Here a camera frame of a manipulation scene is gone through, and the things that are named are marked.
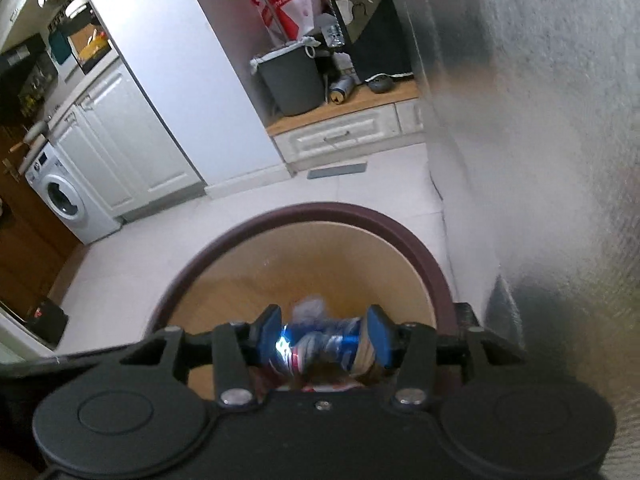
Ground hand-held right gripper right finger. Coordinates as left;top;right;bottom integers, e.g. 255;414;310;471
368;305;526;406

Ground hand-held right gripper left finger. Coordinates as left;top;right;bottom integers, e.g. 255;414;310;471
120;305;284;407

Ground crushed blue can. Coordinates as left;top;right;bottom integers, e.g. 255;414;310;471
272;310;382;391

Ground brown rim wood-look trash bin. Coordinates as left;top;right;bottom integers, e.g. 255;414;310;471
144;202;459;397

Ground grey floor mat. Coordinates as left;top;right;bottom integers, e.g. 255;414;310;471
306;159;369;181

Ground white drawer cabinet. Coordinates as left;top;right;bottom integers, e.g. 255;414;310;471
266;80;427;167

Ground black floor box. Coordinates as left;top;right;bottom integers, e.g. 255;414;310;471
26;297;69;347

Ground white cabinet doors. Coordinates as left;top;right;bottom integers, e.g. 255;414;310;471
49;59;207;222

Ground white washing machine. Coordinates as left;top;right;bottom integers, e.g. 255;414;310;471
22;142;124;246

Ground silver foil sheet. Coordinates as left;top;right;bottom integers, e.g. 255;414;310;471
384;0;640;463

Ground silver spray can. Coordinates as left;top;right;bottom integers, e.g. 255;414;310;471
329;75;357;105

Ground grey bucket with white liner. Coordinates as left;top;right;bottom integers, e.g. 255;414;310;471
249;39;327;117

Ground brown wooden door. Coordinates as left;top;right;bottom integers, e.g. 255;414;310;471
0;124;87;322

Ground white refrigerator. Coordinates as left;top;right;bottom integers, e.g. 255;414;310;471
71;0;294;197

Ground clear water bottle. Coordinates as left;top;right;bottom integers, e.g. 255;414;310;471
317;14;349;49

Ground dark olive bag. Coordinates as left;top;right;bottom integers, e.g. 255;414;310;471
320;0;417;82

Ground red white plastic bag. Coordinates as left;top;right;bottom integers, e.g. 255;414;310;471
247;0;327;44

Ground teal hanging towel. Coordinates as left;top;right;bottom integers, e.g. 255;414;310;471
49;29;72;67

